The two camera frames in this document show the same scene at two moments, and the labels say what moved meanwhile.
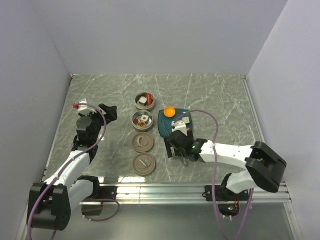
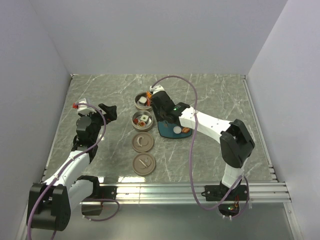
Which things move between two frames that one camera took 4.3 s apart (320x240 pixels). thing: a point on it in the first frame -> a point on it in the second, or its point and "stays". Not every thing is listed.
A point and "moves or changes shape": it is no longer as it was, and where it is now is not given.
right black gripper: x=168 y=146 -> x=159 y=118
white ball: x=144 y=118 stays
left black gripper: x=110 y=115 stays
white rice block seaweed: x=143 y=100 stays
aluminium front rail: x=137 y=193 stays
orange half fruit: x=169 y=111 moves or changes shape
